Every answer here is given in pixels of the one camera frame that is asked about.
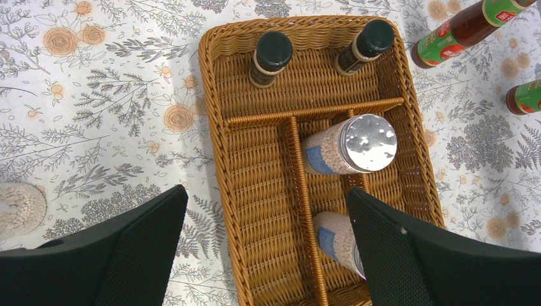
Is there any silver-lid salt jar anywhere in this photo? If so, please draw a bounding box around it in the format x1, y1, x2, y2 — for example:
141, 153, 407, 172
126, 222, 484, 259
313, 212, 366, 279
301, 113, 397, 175

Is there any red sauce bottle yellow cap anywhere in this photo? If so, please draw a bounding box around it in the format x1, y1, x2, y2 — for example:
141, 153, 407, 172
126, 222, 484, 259
411, 0, 535, 69

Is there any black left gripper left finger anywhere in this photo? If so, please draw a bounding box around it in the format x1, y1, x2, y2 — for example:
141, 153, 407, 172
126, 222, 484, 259
1, 185, 188, 305

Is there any brown wicker basket tray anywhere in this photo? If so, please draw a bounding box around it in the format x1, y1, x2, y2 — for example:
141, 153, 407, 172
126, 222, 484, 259
199, 15, 444, 305

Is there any black-cap pale spice jar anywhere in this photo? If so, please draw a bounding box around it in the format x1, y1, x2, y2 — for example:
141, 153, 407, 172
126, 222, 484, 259
1, 182, 47, 240

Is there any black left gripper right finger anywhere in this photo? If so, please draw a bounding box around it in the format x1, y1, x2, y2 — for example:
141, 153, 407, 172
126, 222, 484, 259
346, 187, 540, 305

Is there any floral table mat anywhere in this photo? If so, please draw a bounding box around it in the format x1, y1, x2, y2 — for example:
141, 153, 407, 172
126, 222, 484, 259
1, 1, 540, 305

